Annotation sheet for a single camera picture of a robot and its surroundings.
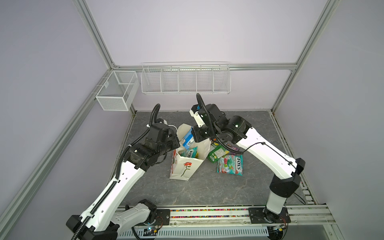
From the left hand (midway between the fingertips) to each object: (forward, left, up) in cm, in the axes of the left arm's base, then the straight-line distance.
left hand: (179, 140), depth 70 cm
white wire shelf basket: (+52, -21, -1) cm, 56 cm away
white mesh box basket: (+47, +43, -5) cm, 64 cm away
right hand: (+1, -6, +4) cm, 7 cm away
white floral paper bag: (-9, -1, -12) cm, 15 cm away
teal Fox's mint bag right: (-3, -29, -24) cm, 38 cm away
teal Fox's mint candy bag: (+2, -5, -17) cm, 18 cm away
